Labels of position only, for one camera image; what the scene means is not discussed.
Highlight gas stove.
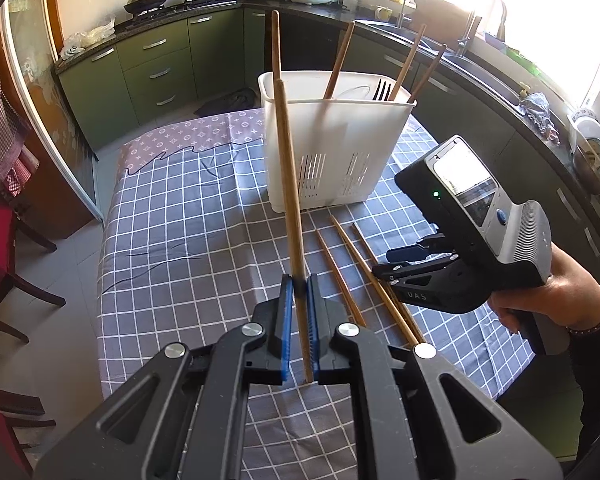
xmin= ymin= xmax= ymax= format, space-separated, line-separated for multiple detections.
xmin=125 ymin=0 xmax=237 ymax=24

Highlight tall steel faucet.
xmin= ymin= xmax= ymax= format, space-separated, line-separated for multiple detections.
xmin=456 ymin=0 xmax=509 ymax=59

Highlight kitchen window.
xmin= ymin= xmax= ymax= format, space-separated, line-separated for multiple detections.
xmin=370 ymin=0 xmax=600 ymax=113

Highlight white plastic utensil holder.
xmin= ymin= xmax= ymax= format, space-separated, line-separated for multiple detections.
xmin=257 ymin=70 xmax=417 ymax=214

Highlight dark wooden chair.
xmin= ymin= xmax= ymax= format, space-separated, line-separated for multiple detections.
xmin=0 ymin=384 xmax=57 ymax=478

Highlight person's right hand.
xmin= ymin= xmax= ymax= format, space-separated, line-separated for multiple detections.
xmin=489 ymin=244 xmax=600 ymax=336

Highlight grey checked tablecloth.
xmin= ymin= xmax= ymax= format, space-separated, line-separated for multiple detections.
xmin=97 ymin=110 xmax=537 ymax=480

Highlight sliding door frame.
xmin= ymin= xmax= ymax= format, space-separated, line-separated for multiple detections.
xmin=0 ymin=0 xmax=106 ymax=223

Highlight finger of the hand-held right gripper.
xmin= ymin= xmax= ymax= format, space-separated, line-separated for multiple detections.
xmin=385 ymin=233 xmax=457 ymax=265
xmin=371 ymin=254 xmax=464 ymax=287

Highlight brown cutting board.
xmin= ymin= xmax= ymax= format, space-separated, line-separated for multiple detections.
xmin=412 ymin=0 xmax=482 ymax=42

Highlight wooden chair with red cushion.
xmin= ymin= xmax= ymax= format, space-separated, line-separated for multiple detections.
xmin=0 ymin=177 xmax=67 ymax=345

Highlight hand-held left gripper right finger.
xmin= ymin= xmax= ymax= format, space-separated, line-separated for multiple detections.
xmin=306 ymin=275 xmax=564 ymax=480

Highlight crumpled grey rag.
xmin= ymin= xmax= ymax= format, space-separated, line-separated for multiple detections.
xmin=518 ymin=92 xmax=564 ymax=147

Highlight green lower kitchen cabinets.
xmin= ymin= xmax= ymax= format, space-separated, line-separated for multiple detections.
xmin=55 ymin=4 xmax=600 ymax=281

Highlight light wooden chopstick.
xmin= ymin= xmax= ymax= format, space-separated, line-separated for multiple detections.
xmin=271 ymin=9 xmax=282 ymax=82
xmin=273 ymin=78 xmax=315 ymax=385

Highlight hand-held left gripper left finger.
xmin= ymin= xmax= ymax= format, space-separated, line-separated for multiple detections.
xmin=32 ymin=273 xmax=296 ymax=480

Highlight white plastic bag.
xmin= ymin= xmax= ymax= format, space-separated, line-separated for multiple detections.
xmin=59 ymin=16 xmax=117 ymax=59

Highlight dish rack with plates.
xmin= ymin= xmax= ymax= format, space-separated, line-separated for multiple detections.
xmin=566 ymin=109 xmax=600 ymax=197

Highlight black kitchen countertop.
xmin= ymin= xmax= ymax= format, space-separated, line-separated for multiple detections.
xmin=55 ymin=0 xmax=600 ymax=201

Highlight steel double sink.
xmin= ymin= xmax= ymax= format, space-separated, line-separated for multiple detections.
xmin=354 ymin=16 xmax=522 ymax=107

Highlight clear plastic spoon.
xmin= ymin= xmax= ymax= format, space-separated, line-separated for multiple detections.
xmin=336 ymin=84 xmax=372 ymax=102

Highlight purple printed cloth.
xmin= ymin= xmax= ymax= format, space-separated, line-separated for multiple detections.
xmin=117 ymin=107 xmax=431 ymax=177

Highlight small steel faucet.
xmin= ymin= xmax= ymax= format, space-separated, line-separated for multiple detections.
xmin=383 ymin=0 xmax=412 ymax=27

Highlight red checked apron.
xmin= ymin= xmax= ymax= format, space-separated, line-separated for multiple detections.
xmin=0 ymin=44 xmax=42 ymax=199

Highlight black wok with lid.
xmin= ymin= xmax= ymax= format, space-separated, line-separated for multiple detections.
xmin=123 ymin=0 xmax=172 ymax=15

